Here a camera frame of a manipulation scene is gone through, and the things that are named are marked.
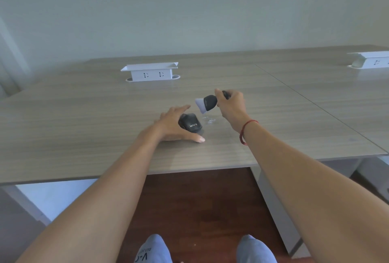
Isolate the person's right hand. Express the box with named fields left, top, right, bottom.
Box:
left=214, top=89, right=253, bottom=134

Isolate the person's left hand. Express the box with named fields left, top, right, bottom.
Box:
left=153, top=105, right=206, bottom=144

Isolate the black brush with white bristles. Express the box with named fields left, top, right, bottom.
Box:
left=194, top=90, right=231, bottom=115

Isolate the black brush cap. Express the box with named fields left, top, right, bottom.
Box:
left=178, top=113, right=203, bottom=134

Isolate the person's left forearm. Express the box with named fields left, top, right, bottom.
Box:
left=15, top=122, right=162, bottom=263

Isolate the person's right forearm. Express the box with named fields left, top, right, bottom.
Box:
left=239, top=120, right=389, bottom=263

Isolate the white desk socket box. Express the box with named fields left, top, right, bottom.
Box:
left=120, top=62, right=181, bottom=83
left=347, top=51, right=389, bottom=69

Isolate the white desk leg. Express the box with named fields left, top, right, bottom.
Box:
left=251, top=166, right=305, bottom=258
left=0, top=179, right=98, bottom=227

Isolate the person's left grey sock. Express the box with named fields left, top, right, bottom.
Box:
left=133, top=234, right=173, bottom=263

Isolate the person's grey sock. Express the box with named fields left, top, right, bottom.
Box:
left=133, top=234, right=173, bottom=263
left=236, top=234, right=278, bottom=263

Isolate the person's right grey sock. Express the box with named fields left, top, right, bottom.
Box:
left=236, top=234, right=278, bottom=263

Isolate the white desk panel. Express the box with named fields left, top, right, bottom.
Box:
left=316, top=156, right=389, bottom=205

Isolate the red string bracelet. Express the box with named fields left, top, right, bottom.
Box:
left=239, top=119, right=260, bottom=146

